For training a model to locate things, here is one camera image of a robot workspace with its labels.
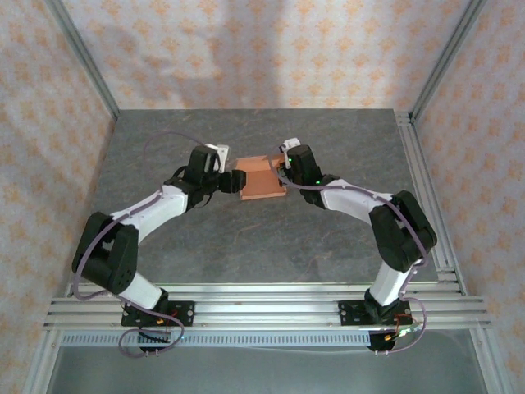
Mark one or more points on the salmon orange paper box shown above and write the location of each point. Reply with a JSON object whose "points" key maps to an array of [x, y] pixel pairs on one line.
{"points": [[262, 184]]}

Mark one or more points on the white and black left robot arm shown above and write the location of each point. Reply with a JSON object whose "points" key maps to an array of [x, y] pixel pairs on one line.
{"points": [[160, 205]]}

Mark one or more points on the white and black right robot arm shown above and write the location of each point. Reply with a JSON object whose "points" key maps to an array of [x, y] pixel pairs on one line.
{"points": [[352, 201]]}

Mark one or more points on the aluminium mounting rails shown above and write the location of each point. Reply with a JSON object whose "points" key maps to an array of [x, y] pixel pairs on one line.
{"points": [[266, 312]]}

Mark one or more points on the grey metal sheet panel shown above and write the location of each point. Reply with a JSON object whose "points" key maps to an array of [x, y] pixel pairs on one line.
{"points": [[262, 371]]}

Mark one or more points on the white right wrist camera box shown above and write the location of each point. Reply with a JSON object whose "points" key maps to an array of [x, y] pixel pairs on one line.
{"points": [[290, 143]]}

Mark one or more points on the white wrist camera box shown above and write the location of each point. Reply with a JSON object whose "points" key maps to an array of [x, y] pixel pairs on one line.
{"points": [[221, 158], [290, 143]]}

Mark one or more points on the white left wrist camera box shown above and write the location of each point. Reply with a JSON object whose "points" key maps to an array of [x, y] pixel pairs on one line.
{"points": [[221, 158]]}

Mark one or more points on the aluminium side rail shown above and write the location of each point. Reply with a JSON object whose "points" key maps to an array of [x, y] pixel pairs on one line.
{"points": [[414, 164]]}

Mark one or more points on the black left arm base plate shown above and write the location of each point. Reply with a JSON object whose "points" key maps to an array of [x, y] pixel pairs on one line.
{"points": [[186, 314]]}

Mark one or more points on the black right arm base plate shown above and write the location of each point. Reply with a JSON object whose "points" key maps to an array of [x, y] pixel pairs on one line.
{"points": [[348, 314]]}

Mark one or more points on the aluminium frame post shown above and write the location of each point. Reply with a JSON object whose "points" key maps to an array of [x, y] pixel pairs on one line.
{"points": [[82, 57], [447, 53]]}

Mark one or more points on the black electronics bracket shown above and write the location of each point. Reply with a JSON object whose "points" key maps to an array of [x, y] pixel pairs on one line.
{"points": [[383, 344], [153, 342]]}

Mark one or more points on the aluminium frame leg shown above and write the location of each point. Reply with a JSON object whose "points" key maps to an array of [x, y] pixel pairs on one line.
{"points": [[488, 365], [39, 365]]}

